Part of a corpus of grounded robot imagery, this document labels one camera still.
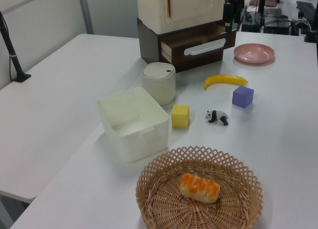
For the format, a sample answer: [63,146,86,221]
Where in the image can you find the white drawer handle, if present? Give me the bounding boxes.
[183,38,227,56]

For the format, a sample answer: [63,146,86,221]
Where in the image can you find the black keyboard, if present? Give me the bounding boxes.
[296,0,318,29]

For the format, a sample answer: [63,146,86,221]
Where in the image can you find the cream plastic cabinet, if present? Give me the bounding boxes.
[137,0,226,33]

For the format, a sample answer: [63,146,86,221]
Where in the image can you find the pink plate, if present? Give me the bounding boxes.
[233,43,276,65]

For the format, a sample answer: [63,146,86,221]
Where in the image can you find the black camera stand pole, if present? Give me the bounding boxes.
[0,10,32,83]

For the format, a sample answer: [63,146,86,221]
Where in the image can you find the brown wooden drawer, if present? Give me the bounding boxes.
[160,24,237,73]

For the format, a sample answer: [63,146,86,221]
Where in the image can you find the purple foam cube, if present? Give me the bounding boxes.
[232,85,255,109]

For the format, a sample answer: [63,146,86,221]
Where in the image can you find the white plastic bin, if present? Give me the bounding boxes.
[96,86,171,163]

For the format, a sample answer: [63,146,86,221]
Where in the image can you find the yellow toy banana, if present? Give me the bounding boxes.
[204,74,249,91]

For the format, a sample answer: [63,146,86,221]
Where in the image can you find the woven wicker basket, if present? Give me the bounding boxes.
[135,146,264,229]

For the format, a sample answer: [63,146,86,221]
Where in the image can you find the cream trash can with lid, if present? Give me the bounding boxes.
[141,62,177,106]

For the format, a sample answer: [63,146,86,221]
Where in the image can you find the yellow foam cube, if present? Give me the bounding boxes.
[171,104,191,129]

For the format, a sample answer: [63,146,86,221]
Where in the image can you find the black monitor stand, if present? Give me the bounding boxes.
[257,0,268,14]

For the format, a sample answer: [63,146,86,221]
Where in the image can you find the orange glazed toy bread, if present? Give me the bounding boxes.
[179,172,221,203]

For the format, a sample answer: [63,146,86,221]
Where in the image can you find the black and white panda toy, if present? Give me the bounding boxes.
[205,109,229,126]

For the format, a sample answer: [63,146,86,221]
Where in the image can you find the dark brown drawer housing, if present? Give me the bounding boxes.
[136,17,237,73]

